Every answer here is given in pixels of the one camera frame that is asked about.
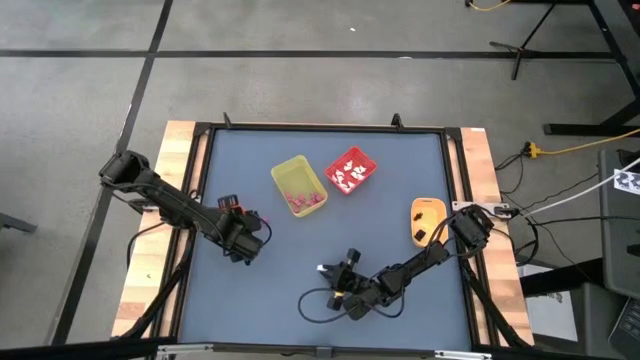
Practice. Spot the black floor stand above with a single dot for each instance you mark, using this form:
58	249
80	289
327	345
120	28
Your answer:
585	128

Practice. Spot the grey equipment case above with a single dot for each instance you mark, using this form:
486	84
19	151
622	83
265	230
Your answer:
620	235

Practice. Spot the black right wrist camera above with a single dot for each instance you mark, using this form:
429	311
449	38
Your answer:
353	257

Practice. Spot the dark keyboard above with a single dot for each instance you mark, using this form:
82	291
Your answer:
627	327

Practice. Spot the white paper sheet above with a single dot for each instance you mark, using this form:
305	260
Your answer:
550	315

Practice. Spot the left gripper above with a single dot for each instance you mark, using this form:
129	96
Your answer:
245	235

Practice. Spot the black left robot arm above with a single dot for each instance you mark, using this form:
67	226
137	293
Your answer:
165	197

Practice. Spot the silver metal bracket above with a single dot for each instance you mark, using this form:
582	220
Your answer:
462	354
185	346

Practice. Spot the wooden side board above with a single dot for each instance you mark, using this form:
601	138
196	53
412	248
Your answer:
482	165
150	260

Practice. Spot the white frame plate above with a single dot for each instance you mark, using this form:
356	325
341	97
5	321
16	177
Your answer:
475	205

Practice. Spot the yellow translucent plastic bin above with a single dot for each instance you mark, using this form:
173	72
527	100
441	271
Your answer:
295	177

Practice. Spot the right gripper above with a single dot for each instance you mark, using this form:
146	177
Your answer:
362	295

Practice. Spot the black white marker tag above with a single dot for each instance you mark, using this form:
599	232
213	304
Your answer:
627	181

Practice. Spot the yellow power plug block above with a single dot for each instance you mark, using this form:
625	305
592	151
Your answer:
530	149

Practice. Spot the black frame clamp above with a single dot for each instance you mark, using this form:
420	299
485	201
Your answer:
397	120
227	120

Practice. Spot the black beam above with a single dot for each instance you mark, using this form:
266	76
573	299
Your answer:
85	348

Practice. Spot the black tripod stand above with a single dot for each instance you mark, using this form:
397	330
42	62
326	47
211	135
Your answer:
520	50

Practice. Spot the red slotted plastic basket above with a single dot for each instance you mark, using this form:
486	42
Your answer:
367	160

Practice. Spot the dark grey furniture foot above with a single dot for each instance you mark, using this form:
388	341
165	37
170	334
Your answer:
17	223

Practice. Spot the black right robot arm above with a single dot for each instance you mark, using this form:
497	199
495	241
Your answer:
425	257

